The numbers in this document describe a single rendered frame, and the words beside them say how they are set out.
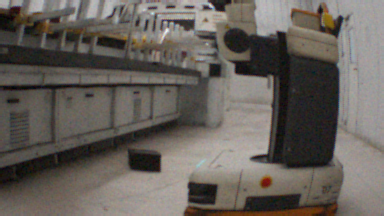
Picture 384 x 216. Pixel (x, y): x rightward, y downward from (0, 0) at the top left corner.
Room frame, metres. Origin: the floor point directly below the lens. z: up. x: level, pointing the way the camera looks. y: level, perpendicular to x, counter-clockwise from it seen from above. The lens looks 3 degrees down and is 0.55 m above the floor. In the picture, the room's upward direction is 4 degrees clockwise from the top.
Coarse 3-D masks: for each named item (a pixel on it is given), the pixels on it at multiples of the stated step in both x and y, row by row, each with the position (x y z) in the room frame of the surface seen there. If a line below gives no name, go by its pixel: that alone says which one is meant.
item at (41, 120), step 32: (0, 32) 1.45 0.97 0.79; (0, 96) 1.57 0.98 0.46; (32, 96) 1.98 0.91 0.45; (64, 96) 2.49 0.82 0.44; (96, 96) 3.15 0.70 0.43; (128, 96) 4.00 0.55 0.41; (160, 96) 5.18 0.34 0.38; (0, 128) 1.58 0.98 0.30; (32, 128) 1.99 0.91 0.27; (64, 128) 2.51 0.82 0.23; (96, 128) 3.17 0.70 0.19; (128, 128) 3.94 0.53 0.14; (160, 128) 5.22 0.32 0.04; (0, 160) 1.51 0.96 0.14; (32, 160) 1.95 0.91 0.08; (64, 160) 2.46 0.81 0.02
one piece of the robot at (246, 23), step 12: (240, 0) 1.69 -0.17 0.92; (252, 0) 1.69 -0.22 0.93; (228, 12) 1.66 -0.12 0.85; (240, 12) 1.65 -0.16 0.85; (252, 12) 1.65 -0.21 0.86; (216, 24) 1.67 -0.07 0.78; (228, 24) 1.66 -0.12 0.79; (240, 24) 1.65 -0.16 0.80; (252, 24) 1.64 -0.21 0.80; (228, 36) 1.66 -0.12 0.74; (240, 36) 1.65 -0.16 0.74; (228, 48) 1.66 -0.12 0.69; (240, 48) 1.65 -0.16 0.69; (240, 60) 1.67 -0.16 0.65
